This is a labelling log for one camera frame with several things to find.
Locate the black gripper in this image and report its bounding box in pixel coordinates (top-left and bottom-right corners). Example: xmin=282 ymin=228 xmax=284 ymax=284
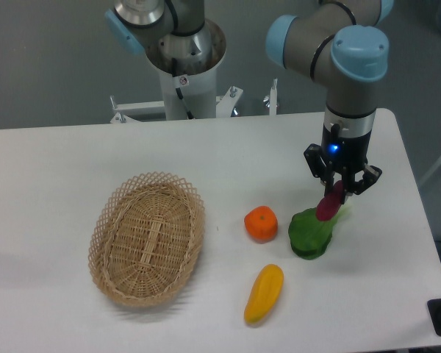
xmin=304 ymin=107 xmax=382 ymax=204

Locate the purple sweet potato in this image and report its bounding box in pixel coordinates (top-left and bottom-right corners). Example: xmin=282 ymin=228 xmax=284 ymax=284
xmin=315 ymin=181 xmax=343 ymax=221

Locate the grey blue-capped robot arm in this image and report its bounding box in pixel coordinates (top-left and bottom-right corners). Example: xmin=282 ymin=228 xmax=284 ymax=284
xmin=104 ymin=1 xmax=393 ymax=202

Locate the green leafy vegetable toy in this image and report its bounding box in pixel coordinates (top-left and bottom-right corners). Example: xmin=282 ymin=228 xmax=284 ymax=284
xmin=287 ymin=206 xmax=351 ymax=260

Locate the orange persimmon toy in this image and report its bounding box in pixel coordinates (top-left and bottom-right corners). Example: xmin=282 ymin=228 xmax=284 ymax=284
xmin=244 ymin=205 xmax=279 ymax=243

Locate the yellow mango toy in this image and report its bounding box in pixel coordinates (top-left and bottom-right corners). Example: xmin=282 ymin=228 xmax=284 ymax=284
xmin=243 ymin=264 xmax=284 ymax=326

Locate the woven wicker basket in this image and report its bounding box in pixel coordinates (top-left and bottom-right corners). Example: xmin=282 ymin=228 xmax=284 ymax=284
xmin=88 ymin=172 xmax=205 ymax=308

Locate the black cable on pedestal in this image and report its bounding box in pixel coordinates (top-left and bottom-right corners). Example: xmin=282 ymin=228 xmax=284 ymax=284
xmin=171 ymin=58 xmax=195 ymax=121

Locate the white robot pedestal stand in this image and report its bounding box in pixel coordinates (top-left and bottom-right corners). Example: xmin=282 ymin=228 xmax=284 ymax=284
xmin=109 ymin=20 xmax=280 ymax=124

